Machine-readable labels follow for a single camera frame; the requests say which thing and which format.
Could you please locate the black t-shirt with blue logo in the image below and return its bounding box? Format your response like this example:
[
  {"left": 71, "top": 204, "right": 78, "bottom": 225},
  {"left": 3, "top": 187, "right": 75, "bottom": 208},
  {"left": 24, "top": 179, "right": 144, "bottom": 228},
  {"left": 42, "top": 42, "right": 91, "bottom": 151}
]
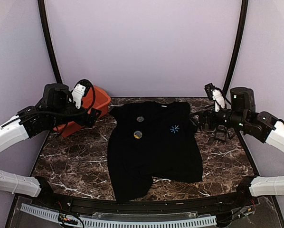
[{"left": 107, "top": 102, "right": 203, "bottom": 203}]

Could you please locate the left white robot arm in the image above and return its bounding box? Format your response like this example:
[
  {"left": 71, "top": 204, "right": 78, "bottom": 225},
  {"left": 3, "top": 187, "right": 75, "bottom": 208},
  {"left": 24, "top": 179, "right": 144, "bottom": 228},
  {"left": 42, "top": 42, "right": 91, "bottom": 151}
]
[{"left": 0, "top": 79, "right": 101, "bottom": 207}]

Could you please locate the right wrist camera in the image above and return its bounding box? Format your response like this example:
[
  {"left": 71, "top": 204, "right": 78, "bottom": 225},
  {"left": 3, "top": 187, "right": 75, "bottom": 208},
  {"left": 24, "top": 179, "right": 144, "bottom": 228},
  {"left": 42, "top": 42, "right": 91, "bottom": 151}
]
[{"left": 204, "top": 83, "right": 226, "bottom": 112}]

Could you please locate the black frame post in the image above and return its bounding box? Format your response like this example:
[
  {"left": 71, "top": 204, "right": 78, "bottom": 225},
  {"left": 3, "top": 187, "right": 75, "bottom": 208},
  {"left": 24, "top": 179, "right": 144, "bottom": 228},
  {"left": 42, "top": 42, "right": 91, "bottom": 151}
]
[
  {"left": 37, "top": 0, "right": 63, "bottom": 83},
  {"left": 222, "top": 0, "right": 249, "bottom": 95}
]

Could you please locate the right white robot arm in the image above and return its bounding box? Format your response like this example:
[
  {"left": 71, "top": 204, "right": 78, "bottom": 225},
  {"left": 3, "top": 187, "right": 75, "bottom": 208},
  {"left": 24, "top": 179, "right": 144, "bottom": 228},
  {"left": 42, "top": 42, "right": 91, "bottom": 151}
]
[{"left": 195, "top": 83, "right": 284, "bottom": 206}]

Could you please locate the white slotted cable duct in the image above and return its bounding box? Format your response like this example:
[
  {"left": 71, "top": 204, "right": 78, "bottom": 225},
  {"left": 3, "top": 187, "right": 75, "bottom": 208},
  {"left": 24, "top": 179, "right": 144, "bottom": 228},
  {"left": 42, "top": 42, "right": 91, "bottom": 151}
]
[{"left": 20, "top": 203, "right": 217, "bottom": 228}]

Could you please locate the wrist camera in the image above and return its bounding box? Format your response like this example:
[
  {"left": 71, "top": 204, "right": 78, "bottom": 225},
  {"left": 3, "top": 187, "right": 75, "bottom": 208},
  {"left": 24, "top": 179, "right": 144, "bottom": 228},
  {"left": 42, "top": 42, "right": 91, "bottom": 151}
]
[
  {"left": 71, "top": 79, "right": 96, "bottom": 110},
  {"left": 204, "top": 83, "right": 226, "bottom": 112}
]

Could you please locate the orange plastic tub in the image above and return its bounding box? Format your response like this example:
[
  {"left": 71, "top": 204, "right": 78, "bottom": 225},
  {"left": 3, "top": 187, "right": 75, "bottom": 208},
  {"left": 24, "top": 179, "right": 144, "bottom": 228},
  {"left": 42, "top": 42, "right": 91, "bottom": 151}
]
[{"left": 53, "top": 85, "right": 112, "bottom": 138}]

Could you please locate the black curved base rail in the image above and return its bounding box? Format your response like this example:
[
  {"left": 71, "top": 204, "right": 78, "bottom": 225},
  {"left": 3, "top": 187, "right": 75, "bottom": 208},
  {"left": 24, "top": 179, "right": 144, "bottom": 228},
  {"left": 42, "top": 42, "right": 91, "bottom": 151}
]
[{"left": 4, "top": 184, "right": 284, "bottom": 228}]

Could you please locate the left black frame post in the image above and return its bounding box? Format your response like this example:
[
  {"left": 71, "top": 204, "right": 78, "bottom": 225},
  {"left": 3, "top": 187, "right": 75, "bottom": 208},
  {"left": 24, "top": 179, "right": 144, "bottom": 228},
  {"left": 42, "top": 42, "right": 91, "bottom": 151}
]
[{"left": 37, "top": 0, "right": 63, "bottom": 83}]

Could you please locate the right black frame post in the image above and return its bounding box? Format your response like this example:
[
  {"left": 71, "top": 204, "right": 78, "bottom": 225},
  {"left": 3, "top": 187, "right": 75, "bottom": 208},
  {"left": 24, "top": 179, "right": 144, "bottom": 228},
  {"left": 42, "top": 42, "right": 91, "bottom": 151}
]
[{"left": 222, "top": 0, "right": 249, "bottom": 95}]

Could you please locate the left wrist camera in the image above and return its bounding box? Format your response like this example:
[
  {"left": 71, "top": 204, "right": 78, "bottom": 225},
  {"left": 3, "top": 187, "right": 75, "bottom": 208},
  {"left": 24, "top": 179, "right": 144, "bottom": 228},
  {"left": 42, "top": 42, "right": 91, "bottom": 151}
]
[{"left": 71, "top": 79, "right": 96, "bottom": 110}]

